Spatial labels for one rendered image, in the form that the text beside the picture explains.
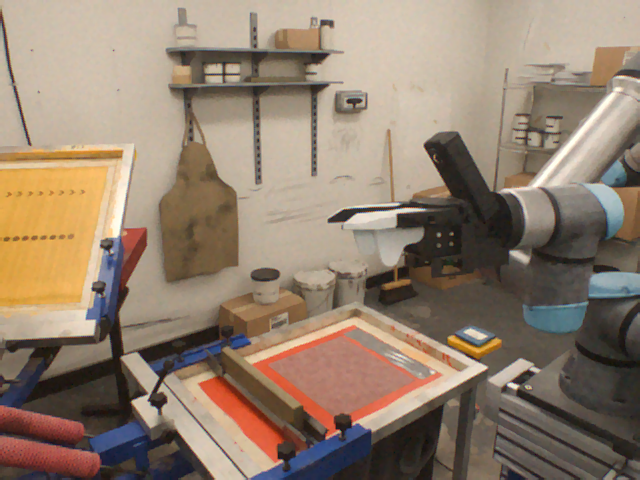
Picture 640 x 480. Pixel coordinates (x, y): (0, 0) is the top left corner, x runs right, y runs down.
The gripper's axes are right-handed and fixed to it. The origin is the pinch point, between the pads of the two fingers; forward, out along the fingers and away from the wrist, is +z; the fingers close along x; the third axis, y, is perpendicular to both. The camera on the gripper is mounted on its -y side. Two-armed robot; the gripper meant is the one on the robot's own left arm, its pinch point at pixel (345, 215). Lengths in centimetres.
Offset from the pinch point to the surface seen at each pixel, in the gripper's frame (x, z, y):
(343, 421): 51, -16, 55
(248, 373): 77, 2, 52
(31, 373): 118, 65, 60
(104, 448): 59, 37, 56
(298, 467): 46, -3, 61
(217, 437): 63, 12, 61
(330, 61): 316, -102, -64
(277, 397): 65, -3, 54
